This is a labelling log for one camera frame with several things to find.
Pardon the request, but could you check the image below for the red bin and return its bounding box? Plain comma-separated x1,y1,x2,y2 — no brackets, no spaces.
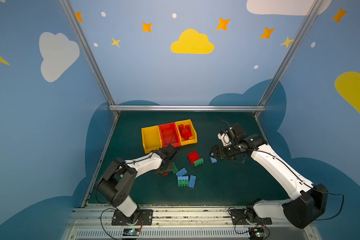
159,123,181,148

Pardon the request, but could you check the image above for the yellow bin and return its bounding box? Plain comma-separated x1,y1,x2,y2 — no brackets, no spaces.
175,119,198,146
141,126,163,154

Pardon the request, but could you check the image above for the large red lego brick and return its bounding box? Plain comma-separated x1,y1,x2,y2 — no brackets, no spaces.
187,151,200,164

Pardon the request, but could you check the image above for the red lego brick top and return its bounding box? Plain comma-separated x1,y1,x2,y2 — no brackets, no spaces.
178,125,185,135

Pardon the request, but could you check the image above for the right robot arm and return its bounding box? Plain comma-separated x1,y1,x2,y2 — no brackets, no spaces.
211,132,329,229

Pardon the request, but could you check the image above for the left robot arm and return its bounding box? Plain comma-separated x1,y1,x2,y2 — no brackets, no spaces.
96,145,177,222

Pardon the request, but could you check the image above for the dark green lego brick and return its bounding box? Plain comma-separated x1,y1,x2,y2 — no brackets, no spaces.
172,163,179,174

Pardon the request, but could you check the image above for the blue lego brick upright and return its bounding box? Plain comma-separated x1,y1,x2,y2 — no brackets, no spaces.
210,153,217,164

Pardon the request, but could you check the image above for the blue lego brick tilted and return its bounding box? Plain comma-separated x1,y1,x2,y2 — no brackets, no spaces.
176,168,188,177

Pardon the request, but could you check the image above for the blue lego on green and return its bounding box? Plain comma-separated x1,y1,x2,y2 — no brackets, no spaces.
178,176,189,181

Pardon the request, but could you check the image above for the green lego brick center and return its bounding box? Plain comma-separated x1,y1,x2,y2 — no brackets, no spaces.
193,158,204,167

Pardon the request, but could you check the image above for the green lego under blue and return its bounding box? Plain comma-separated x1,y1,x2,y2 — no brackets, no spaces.
177,180,189,187

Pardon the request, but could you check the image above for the blue lego brick lower right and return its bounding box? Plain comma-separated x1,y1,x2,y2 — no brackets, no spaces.
188,175,197,188

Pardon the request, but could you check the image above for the right controller board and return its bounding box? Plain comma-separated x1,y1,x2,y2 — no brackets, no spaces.
248,228,266,240

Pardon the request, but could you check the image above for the controller board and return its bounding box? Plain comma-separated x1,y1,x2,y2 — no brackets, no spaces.
122,228,141,238
248,228,266,240

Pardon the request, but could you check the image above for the left controller board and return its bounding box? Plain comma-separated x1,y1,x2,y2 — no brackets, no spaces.
122,228,141,238

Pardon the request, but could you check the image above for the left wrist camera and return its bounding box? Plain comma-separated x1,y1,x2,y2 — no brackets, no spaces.
164,144,177,157

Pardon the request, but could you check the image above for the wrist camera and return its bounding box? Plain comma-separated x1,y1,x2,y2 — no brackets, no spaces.
218,124,248,146
164,144,177,157

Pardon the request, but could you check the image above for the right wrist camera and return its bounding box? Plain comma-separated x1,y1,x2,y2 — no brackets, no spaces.
218,124,248,146

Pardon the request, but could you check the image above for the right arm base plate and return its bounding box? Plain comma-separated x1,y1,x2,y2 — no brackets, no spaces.
228,208,273,225

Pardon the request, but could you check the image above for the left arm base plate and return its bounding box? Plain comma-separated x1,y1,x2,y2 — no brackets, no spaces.
112,209,153,226

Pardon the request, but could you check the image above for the horizontal aluminium frame bar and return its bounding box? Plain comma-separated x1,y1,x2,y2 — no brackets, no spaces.
109,105,266,112

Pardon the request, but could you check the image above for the right aluminium frame post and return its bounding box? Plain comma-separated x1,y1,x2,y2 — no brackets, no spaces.
254,0,324,119

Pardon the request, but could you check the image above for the aluminium frame post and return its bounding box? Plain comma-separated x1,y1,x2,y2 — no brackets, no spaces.
254,0,324,119
59,0,115,107

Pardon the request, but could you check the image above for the left aluminium frame post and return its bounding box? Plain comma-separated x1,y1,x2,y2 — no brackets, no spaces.
59,0,115,107

